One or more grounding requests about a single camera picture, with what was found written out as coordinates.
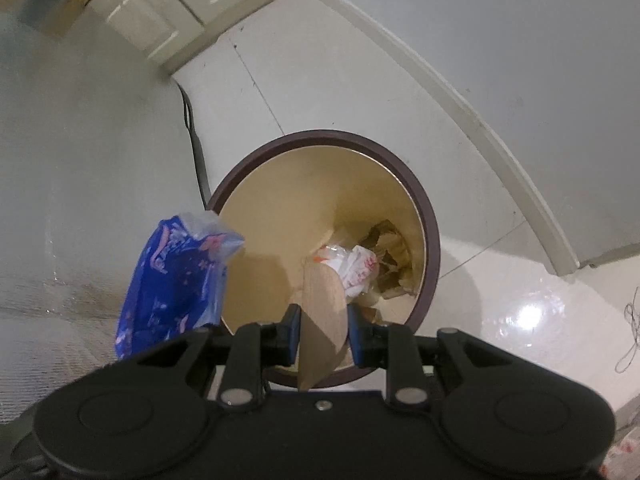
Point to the white cabinet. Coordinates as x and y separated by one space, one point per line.
150 15

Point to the blue plastic package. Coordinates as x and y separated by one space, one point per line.
170 285

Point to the brown cardboard piece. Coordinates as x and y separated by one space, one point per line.
322 320

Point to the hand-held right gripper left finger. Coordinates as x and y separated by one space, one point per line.
292 341

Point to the brown rimmed round trash bin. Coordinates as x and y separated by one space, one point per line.
300 185

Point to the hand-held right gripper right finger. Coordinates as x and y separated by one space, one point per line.
356 341

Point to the white pink printed packaging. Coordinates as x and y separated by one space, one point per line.
625 455

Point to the white red crumpled wrapper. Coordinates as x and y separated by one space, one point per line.
357 265

